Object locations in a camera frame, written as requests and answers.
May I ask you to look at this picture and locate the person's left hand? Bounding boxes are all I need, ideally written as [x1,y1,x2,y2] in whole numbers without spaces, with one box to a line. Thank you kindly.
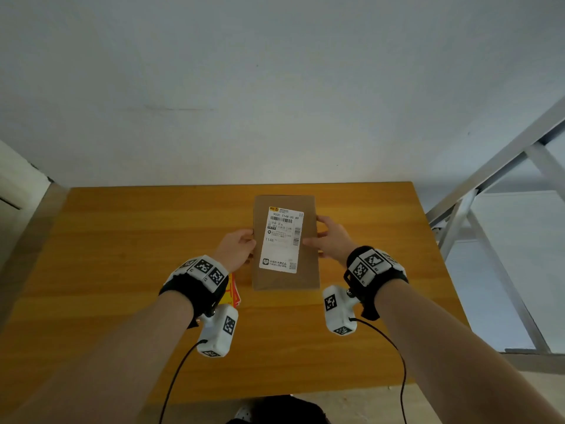
[214,229,257,274]

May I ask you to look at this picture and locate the person's right hand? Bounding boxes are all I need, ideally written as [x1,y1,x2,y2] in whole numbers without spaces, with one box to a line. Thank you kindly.
[303,215,358,269]

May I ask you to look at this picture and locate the brown cardboard parcel white label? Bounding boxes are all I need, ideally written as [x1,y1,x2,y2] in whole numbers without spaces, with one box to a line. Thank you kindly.
[252,195,320,291]

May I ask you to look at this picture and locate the person's left forearm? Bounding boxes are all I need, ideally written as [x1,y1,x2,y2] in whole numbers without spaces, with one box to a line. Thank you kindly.
[0,290,195,424]

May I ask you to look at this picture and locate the person's right forearm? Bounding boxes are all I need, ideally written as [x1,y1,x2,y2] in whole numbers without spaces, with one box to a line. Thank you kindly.
[374,279,565,424]

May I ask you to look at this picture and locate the red yellow packet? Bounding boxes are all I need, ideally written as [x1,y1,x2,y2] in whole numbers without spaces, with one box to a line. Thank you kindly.
[220,273,243,309]

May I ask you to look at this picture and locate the person's dark trousers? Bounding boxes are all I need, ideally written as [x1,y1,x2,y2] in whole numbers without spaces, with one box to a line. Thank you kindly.
[226,395,331,424]

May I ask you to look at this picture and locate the white door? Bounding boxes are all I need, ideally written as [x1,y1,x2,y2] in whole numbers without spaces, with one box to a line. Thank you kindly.
[0,139,52,271]

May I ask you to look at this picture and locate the black wrist strap marker tags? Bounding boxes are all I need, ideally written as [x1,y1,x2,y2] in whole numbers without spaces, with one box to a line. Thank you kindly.
[159,254,230,330]
[344,246,409,322]

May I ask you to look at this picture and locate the white wrist camera marker tags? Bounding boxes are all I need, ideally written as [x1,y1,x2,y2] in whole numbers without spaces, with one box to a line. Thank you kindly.
[323,285,358,336]
[196,304,239,358]

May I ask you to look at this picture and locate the black camera cable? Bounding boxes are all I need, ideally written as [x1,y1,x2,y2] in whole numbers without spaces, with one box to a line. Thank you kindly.
[158,339,208,424]
[349,317,408,424]

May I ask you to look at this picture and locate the white metal frame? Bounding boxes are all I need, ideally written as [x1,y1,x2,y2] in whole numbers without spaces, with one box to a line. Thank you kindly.
[426,96,565,355]

